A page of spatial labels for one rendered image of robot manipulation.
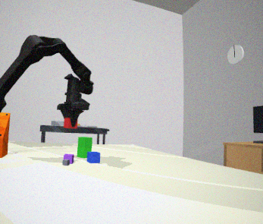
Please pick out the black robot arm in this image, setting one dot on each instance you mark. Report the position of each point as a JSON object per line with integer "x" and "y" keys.
{"x": 33, "y": 50}

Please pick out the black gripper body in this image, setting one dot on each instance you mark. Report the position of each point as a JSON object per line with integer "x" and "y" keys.
{"x": 72, "y": 102}

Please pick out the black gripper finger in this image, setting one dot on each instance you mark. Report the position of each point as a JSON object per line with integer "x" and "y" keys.
{"x": 65, "y": 114}
{"x": 74, "y": 114}

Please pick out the green block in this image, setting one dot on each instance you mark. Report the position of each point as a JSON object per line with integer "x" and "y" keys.
{"x": 85, "y": 142}
{"x": 82, "y": 152}

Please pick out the small purple block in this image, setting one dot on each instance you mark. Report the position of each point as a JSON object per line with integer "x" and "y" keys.
{"x": 70, "y": 157}

